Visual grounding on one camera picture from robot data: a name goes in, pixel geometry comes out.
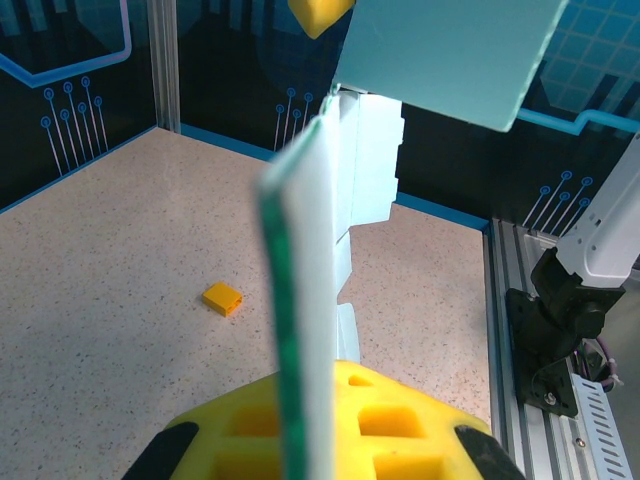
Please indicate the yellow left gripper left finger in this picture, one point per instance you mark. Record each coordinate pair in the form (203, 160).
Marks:
(220, 440)

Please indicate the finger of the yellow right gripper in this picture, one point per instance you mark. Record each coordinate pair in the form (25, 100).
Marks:
(317, 15)

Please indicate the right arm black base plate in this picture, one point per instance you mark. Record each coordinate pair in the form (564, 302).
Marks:
(540, 370)

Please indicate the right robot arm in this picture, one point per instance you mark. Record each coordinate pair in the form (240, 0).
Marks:
(600, 240)

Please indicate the yellow toy brick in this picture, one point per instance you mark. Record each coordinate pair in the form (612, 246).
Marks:
(222, 299)

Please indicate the aluminium corner post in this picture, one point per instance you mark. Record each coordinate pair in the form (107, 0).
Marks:
(165, 65)

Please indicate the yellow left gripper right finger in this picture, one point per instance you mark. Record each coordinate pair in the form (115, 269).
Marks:
(430, 450)

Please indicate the aluminium mounting rail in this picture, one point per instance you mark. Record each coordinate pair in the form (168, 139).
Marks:
(520, 450)

